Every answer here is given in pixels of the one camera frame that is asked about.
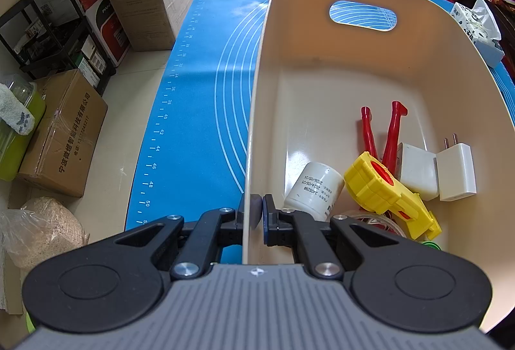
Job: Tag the small white charger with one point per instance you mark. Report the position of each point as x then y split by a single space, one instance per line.
456 173

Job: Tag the yellow plastic toy gun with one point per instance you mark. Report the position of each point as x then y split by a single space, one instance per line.
370 185

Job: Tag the red and white appliance box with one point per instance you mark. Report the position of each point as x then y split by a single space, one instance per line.
102 16

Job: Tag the blue silicone mat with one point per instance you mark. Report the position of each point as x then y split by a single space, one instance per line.
209 72

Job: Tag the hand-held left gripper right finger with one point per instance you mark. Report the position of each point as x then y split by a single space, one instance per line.
268 215

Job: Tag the green plastic container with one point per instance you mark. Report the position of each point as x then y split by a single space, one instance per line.
16 141

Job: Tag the green round cap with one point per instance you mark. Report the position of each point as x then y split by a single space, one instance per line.
429 244

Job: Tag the taped brown cardboard box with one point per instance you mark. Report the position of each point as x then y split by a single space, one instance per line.
60 133

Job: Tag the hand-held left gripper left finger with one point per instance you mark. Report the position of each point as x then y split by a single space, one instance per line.
253 211

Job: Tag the beige plastic bin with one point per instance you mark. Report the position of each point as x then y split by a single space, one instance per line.
362 72

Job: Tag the large white charger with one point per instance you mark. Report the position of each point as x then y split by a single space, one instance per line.
416 173

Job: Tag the white printed tissue box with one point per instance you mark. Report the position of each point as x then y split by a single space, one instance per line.
476 28

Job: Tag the black metal rack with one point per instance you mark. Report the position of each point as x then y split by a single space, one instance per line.
44 32

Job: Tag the white plastic bottle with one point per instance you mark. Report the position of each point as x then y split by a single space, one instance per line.
314 189

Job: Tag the clear tape roll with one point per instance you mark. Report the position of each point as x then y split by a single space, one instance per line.
378 222

